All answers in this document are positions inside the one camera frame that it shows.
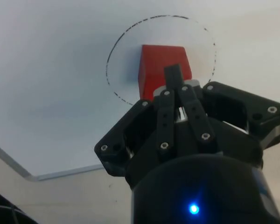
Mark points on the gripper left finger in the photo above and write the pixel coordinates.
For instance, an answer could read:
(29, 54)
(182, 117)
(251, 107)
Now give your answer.
(164, 116)

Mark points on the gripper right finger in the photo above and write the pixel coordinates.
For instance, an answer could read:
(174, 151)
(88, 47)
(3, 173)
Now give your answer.
(235, 102)

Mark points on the red cube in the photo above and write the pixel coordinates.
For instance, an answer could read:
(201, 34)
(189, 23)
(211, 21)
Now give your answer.
(158, 60)

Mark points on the whiteboard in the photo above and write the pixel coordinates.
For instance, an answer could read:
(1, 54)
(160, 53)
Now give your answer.
(49, 93)

